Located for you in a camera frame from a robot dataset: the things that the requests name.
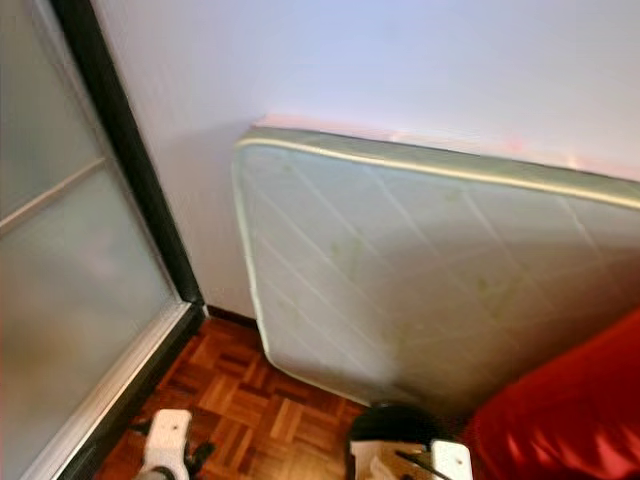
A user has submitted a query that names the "red folded mattress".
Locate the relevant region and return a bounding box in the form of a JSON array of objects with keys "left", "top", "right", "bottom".
[{"left": 460, "top": 308, "right": 640, "bottom": 480}]

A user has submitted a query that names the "frosted glass sliding door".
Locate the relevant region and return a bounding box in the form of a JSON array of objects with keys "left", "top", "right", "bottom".
[{"left": 0, "top": 0, "right": 206, "bottom": 480}]

